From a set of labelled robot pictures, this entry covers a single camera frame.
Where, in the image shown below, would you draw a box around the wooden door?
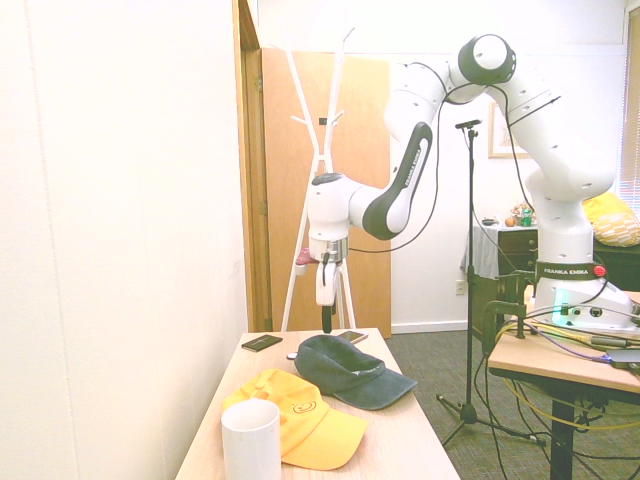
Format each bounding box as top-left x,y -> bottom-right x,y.
260,48 -> 393,339

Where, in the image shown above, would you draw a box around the yellow baseball cap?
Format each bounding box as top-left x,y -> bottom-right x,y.
220,368 -> 371,473

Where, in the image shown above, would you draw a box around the purple cable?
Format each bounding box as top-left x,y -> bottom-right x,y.
524,322 -> 614,365

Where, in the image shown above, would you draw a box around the black table clamp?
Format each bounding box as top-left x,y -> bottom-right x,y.
481,268 -> 537,347

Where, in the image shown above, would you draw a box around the window blinds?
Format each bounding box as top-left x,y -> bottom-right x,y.
618,0 -> 640,197

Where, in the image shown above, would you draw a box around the black tripod stand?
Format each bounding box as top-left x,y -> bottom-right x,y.
435,127 -> 547,448

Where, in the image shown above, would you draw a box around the black flat device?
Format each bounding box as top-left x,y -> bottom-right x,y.
601,348 -> 640,370

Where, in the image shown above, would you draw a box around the maroon white camera mount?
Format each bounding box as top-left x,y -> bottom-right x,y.
294,247 -> 320,279

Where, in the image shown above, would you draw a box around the grey cloth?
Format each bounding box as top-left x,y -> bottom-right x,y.
459,223 -> 502,278

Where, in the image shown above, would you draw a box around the framed wall picture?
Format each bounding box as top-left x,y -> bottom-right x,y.
486,99 -> 532,161

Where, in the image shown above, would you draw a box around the black table leg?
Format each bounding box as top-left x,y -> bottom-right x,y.
549,398 -> 575,480

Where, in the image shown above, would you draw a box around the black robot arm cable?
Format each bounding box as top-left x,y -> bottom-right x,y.
348,63 -> 534,253

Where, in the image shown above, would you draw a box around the white coat rack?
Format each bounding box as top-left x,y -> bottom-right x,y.
280,26 -> 359,335

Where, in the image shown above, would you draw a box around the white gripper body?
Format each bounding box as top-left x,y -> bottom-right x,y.
314,261 -> 344,308

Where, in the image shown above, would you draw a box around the yellow patterned pillow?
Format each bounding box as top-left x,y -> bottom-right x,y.
581,194 -> 640,248

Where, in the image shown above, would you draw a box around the dark blue baseball cap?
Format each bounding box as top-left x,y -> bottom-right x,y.
293,334 -> 419,413

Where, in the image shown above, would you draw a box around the white baseboard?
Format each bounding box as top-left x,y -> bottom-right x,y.
389,320 -> 474,336

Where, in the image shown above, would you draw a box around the yellow cable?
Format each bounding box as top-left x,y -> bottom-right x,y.
492,319 -> 640,434

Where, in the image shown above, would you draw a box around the white mug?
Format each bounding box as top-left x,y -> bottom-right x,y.
220,399 -> 283,480

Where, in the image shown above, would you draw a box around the dark wooden dresser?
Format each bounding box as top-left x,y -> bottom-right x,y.
471,226 -> 542,346

